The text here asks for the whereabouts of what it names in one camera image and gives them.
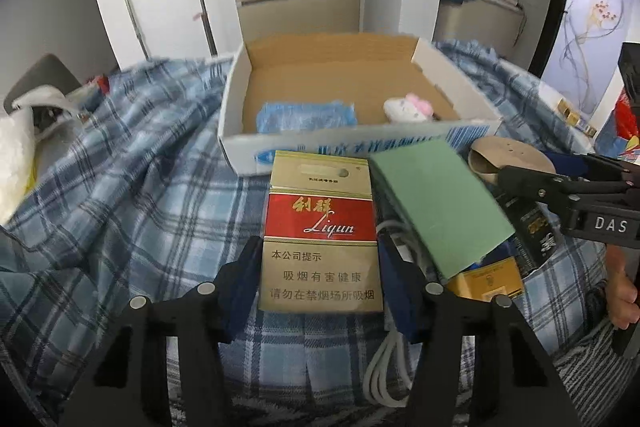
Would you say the beige vanity cabinet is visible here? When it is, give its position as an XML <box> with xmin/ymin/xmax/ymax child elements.
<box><xmin>432</xmin><ymin>0</ymin><xmax>526</xmax><ymax>62</ymax></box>

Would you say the black cigarette pack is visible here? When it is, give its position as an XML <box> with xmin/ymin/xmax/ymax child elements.
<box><xmin>500</xmin><ymin>194</ymin><xmax>563</xmax><ymax>278</ymax></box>

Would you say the pink white plush toy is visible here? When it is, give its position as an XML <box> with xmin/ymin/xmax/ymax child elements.
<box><xmin>382</xmin><ymin>93</ymin><xmax>435</xmax><ymax>124</ymax></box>

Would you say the green pad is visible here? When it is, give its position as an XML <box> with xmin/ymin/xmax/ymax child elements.
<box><xmin>367</xmin><ymin>139</ymin><xmax>516</xmax><ymax>280</ymax></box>

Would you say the blue plastic packet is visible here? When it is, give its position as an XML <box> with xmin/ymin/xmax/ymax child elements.
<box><xmin>256</xmin><ymin>99</ymin><xmax>358</xmax><ymax>135</ymax></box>

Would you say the frosted glass door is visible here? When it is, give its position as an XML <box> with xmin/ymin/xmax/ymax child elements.
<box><xmin>542</xmin><ymin>0</ymin><xmax>640</xmax><ymax>118</ymax></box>

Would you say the person's right hand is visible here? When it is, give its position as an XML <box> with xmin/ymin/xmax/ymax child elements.
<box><xmin>602</xmin><ymin>247</ymin><xmax>640</xmax><ymax>332</ymax></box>

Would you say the white cable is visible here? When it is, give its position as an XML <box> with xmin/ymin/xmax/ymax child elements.
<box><xmin>362</xmin><ymin>217</ymin><xmax>441</xmax><ymax>408</ymax></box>

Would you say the white plastic bag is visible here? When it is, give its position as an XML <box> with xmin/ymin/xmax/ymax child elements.
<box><xmin>0</xmin><ymin>89</ymin><xmax>81</xmax><ymax>225</ymax></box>

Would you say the grey chair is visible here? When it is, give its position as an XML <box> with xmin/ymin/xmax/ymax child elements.
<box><xmin>4</xmin><ymin>53</ymin><xmax>83</xmax><ymax>112</ymax></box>

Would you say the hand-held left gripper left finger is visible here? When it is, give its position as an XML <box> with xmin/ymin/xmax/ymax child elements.
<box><xmin>60</xmin><ymin>237</ymin><xmax>263</xmax><ymax>427</ymax></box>

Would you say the yellow gold cigarette pack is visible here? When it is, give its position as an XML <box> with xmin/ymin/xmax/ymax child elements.
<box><xmin>445</xmin><ymin>257</ymin><xmax>526</xmax><ymax>305</ymax></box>

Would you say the red gold cigarette pack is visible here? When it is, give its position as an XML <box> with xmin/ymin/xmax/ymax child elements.
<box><xmin>260</xmin><ymin>150</ymin><xmax>385</xmax><ymax>314</ymax></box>

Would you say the white cardboard box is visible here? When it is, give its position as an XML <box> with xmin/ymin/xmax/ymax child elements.
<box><xmin>217</xmin><ymin>32</ymin><xmax>503</xmax><ymax>175</ymax></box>

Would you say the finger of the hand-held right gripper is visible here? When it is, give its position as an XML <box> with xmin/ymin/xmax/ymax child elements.
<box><xmin>497</xmin><ymin>163</ymin><xmax>632</xmax><ymax>219</ymax></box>
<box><xmin>542</xmin><ymin>151</ymin><xmax>640</xmax><ymax>188</ymax></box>

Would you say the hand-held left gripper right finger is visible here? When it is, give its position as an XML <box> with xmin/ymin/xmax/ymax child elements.
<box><xmin>376</xmin><ymin>237</ymin><xmax>583</xmax><ymax>427</ymax></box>

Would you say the grey striped cloth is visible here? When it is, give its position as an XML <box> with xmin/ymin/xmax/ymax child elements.
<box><xmin>552</xmin><ymin>322</ymin><xmax>626</xmax><ymax>410</ymax></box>

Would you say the blue plaid blanket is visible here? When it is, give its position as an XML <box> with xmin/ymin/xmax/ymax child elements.
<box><xmin>0</xmin><ymin>39</ymin><xmax>640</xmax><ymax>427</ymax></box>

